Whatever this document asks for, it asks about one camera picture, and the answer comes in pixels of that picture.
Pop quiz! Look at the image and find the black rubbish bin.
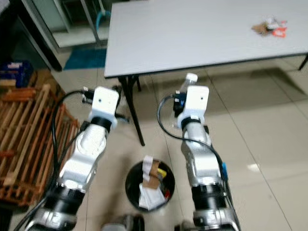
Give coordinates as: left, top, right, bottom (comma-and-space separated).
125, 159, 176, 212

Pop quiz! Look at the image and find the white paper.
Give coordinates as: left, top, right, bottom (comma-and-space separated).
137, 183, 167, 210

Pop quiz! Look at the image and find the clear plastic bottle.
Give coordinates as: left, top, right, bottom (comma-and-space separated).
180, 72, 199, 94

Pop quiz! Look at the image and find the black table leg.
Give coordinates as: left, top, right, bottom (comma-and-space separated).
118, 75, 146, 146

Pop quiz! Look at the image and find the teal handle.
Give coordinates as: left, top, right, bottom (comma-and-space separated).
95, 10, 111, 35

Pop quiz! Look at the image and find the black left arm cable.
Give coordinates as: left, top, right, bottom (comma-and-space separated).
24, 89, 97, 231

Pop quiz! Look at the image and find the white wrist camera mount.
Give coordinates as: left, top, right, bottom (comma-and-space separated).
178, 86, 210, 128
90, 87, 120, 129

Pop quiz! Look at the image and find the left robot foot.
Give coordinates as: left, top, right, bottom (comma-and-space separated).
106, 214, 145, 231

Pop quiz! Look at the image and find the white glass door cabinet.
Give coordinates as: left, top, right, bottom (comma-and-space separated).
24, 0, 112, 49

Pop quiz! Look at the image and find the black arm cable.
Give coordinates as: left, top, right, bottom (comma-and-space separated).
157, 95, 228, 180
24, 89, 97, 231

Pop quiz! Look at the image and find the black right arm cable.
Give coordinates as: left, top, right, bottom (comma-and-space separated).
157, 95, 228, 180

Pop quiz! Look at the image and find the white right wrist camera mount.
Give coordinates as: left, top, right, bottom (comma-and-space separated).
178, 86, 210, 128

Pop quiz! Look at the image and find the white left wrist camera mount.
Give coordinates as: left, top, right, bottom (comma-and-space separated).
90, 87, 120, 129

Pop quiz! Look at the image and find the blue box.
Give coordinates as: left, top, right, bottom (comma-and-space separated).
0, 60, 34, 88

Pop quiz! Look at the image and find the white red paper packaging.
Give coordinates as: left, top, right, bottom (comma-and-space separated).
265, 17, 288, 38

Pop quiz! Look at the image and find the wooden slatted rack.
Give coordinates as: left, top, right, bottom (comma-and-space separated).
0, 84, 80, 207

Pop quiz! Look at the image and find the dark shelf unit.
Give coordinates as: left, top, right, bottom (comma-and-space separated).
0, 0, 59, 73

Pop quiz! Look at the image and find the blue floor mat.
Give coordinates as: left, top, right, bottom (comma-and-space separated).
63, 47, 107, 70

